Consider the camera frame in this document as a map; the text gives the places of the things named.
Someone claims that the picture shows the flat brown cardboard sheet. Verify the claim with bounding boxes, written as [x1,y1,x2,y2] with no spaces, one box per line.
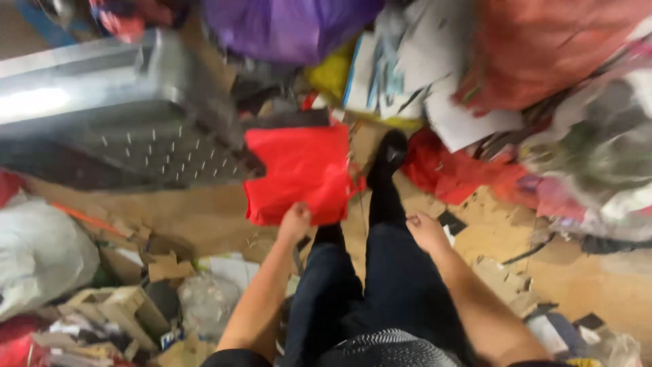
[25,173,286,256]

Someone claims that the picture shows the person's black shoe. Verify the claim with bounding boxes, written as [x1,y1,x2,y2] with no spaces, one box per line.
[367,129,408,190]

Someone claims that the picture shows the clear plastic bottle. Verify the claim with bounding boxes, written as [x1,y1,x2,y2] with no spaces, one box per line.
[177,275,242,341]

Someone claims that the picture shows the crumpled red plastic bag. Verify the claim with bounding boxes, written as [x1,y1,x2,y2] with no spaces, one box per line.
[402,127,530,206]

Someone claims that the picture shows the yellow plastic bag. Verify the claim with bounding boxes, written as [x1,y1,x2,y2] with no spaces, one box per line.
[305,45,357,103]

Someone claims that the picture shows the heap of white papers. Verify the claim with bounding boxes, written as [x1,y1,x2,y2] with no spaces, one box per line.
[342,0,525,154]

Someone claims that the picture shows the white plastic bag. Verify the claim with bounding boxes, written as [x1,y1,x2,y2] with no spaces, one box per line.
[0,196,101,322]

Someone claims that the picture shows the heap of cardboard scraps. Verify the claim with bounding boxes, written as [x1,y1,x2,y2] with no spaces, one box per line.
[0,245,220,367]

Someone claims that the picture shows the clear bag of waste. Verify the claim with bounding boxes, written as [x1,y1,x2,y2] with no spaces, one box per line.
[520,41,652,243]

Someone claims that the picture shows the person's left hand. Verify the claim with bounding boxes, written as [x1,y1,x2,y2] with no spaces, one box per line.
[276,202,312,245]

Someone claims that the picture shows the person's grey knit top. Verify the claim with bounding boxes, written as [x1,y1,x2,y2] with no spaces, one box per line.
[316,328,464,367]

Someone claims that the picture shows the person's dark trousers legs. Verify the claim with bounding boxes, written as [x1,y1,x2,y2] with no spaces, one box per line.
[281,183,474,367]

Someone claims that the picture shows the purple plastic bag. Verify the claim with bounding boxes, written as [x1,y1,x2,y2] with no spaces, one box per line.
[202,0,386,66]

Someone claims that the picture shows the person's right hand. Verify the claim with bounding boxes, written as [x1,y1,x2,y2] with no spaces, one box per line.
[405,212,452,255]

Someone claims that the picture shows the grey metal perforated bin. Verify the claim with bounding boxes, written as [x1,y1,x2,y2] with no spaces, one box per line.
[0,28,266,192]

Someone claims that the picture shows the large red sack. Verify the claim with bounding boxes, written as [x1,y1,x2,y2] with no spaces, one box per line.
[452,0,652,117]

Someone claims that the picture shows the red plastic bag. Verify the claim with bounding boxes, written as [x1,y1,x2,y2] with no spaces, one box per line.
[242,124,366,227]
[402,127,530,206]

